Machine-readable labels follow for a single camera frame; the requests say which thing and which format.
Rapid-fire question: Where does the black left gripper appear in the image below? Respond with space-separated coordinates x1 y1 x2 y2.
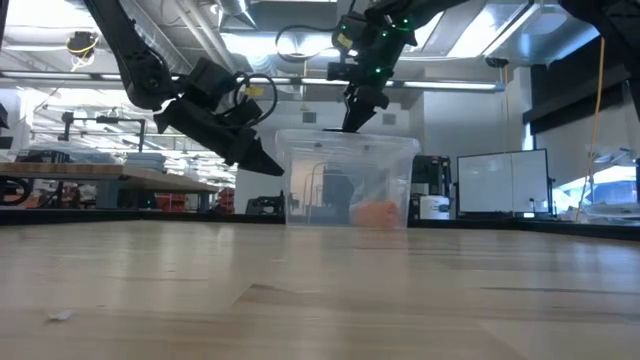
153 97 286 178

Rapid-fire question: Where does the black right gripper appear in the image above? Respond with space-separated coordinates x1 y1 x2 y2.
335 12 417 134

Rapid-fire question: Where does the clear plastic storage bin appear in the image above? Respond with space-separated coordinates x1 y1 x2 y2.
274 128 422 230

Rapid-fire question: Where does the clear plastic bag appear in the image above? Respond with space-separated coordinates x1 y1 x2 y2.
344 184 406 230

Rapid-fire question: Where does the orange elastic bandage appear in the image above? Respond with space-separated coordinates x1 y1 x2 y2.
352 199 401 230

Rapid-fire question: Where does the long ceiling light strip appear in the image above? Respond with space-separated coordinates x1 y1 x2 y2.
0 71 131 83
237 74 504 94

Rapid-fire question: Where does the white bucket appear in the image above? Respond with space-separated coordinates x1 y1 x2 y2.
419 194 451 220

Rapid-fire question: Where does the white board on stand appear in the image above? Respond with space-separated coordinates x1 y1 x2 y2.
457 148 554 219

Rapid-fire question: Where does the wooden top workbench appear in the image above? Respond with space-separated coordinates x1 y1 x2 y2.
0 160 221 210

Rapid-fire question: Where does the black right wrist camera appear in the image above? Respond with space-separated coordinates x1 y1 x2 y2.
327 60 362 84

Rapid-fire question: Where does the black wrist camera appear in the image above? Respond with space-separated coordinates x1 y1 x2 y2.
188 56 239 104
327 60 362 84

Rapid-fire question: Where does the black cable with yellow tag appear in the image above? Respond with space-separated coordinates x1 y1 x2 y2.
233 73 279 127

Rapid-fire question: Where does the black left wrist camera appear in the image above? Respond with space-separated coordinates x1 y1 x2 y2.
188 56 239 104

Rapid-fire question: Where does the black looped gripper cable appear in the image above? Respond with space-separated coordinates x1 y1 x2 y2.
274 23 351 64

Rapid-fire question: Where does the black pipe camera rig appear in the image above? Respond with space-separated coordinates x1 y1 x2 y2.
29 110 147 154

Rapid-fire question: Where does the black ceiling cable reel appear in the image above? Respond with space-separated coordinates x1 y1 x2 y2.
66 30 101 72

